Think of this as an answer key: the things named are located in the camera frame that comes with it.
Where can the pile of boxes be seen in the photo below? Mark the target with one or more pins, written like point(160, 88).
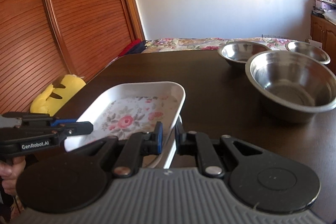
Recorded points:
point(325, 3)

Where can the navy clothing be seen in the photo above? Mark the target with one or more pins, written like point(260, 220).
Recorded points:
point(140, 47)

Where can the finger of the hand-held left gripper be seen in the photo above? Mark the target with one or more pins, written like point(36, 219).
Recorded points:
point(59, 123)
point(81, 128)

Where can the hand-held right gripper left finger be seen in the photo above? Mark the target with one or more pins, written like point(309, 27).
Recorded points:
point(158, 138)

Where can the large steel bowl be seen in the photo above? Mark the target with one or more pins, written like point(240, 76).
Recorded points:
point(288, 87)

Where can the medium steel bowl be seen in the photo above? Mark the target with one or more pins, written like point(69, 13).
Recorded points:
point(241, 52)

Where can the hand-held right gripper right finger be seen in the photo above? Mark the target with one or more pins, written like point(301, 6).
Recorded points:
point(180, 140)

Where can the yellow plush toy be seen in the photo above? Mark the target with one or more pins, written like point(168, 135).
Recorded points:
point(65, 87)

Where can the white box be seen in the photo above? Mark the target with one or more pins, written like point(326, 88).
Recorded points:
point(315, 43)

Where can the large floral square plate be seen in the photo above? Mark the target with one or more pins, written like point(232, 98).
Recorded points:
point(126, 108)

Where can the red cloth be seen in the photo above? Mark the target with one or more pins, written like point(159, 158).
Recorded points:
point(130, 47)

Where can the floral bedsheet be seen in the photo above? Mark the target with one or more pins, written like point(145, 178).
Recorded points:
point(183, 43)

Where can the person's left hand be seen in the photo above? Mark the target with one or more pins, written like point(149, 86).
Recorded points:
point(10, 179)

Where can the wooden slatted wardrobe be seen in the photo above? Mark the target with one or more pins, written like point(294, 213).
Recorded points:
point(78, 16)

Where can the small steel bowl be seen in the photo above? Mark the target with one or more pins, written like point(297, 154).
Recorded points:
point(307, 52)

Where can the wooden cabinet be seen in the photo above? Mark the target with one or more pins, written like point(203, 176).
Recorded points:
point(325, 35)

